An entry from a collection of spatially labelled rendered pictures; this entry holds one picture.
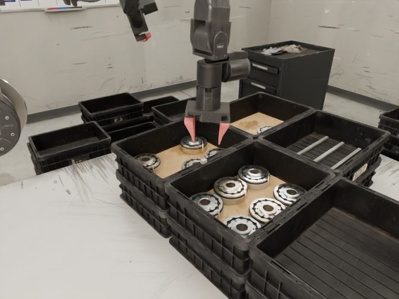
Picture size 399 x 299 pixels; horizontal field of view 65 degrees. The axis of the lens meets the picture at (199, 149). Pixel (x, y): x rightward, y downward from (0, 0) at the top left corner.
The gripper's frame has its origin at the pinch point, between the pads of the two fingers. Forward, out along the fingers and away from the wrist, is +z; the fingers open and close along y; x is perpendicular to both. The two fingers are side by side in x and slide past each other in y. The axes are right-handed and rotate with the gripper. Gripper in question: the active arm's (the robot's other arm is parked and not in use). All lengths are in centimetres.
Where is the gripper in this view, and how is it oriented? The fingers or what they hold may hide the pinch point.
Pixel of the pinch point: (206, 139)
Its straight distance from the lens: 78.5
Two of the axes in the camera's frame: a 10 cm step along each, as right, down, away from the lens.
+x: -0.6, 5.1, -8.6
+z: -0.2, 8.6, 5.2
